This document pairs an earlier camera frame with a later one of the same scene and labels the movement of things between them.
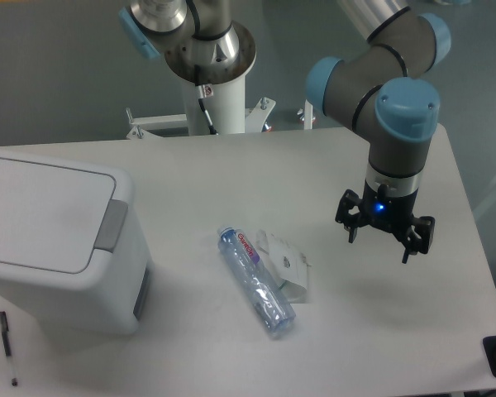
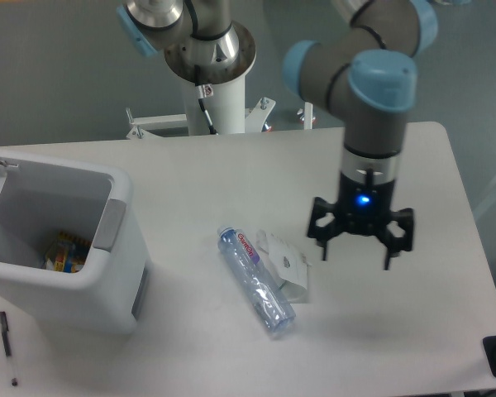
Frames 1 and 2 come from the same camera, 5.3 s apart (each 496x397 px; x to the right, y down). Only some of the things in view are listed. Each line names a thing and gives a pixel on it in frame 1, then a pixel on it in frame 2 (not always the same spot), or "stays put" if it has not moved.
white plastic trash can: x=63 y=240 stays put
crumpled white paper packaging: x=288 y=266 stays put
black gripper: x=393 y=215 to x=363 y=208
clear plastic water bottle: x=274 y=311 stays put
